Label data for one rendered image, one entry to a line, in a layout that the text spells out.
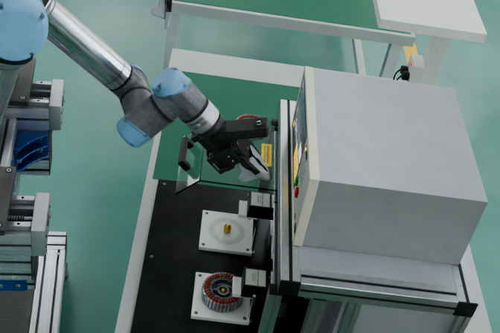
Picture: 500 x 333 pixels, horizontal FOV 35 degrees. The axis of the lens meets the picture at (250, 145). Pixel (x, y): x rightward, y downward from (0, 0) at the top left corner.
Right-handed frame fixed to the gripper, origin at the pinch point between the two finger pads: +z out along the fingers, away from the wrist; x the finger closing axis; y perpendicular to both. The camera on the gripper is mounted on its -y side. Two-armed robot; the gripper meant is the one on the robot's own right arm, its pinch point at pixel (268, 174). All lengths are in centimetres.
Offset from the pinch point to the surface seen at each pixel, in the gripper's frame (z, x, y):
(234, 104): 27, -87, 35
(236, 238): 27.1, -17.8, 30.8
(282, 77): 39, -108, 23
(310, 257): 13.3, 17.7, -2.4
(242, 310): 28.9, 7.5, 29.0
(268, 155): 10.4, -22.3, 7.5
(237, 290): 24.0, 5.2, 27.0
